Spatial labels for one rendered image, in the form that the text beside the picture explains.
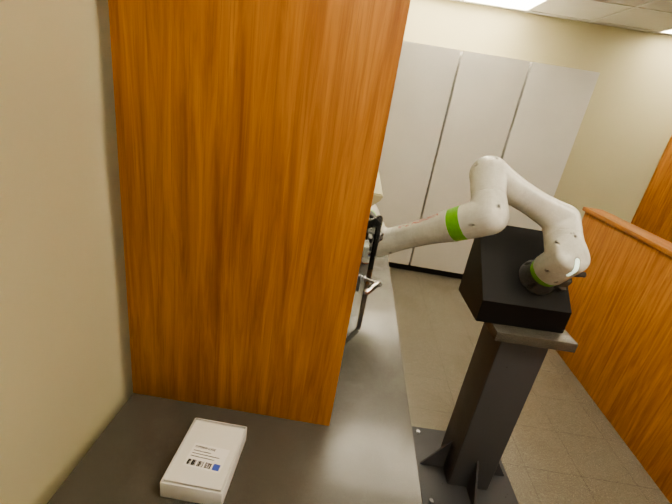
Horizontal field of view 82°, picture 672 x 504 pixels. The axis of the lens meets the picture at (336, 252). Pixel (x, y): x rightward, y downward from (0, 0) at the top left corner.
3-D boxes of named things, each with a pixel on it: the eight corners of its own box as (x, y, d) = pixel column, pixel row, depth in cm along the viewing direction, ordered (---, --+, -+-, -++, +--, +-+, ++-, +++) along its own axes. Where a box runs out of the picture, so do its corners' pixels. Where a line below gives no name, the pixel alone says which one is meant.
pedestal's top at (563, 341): (538, 310, 180) (541, 303, 179) (574, 353, 151) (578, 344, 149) (471, 300, 180) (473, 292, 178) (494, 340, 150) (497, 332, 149)
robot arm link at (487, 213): (514, 202, 126) (499, 183, 118) (516, 237, 120) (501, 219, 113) (461, 216, 138) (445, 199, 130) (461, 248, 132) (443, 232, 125)
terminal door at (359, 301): (303, 379, 102) (324, 237, 86) (357, 330, 126) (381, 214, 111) (305, 380, 101) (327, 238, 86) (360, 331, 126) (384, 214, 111)
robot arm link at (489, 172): (586, 206, 147) (492, 140, 125) (591, 243, 141) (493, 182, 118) (553, 218, 158) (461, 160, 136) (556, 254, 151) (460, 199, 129)
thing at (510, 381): (491, 439, 222) (547, 304, 188) (526, 526, 178) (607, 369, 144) (409, 427, 221) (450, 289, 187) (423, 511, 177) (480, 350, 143)
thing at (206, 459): (159, 496, 73) (159, 482, 72) (194, 429, 88) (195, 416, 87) (221, 508, 73) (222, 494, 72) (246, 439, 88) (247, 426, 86)
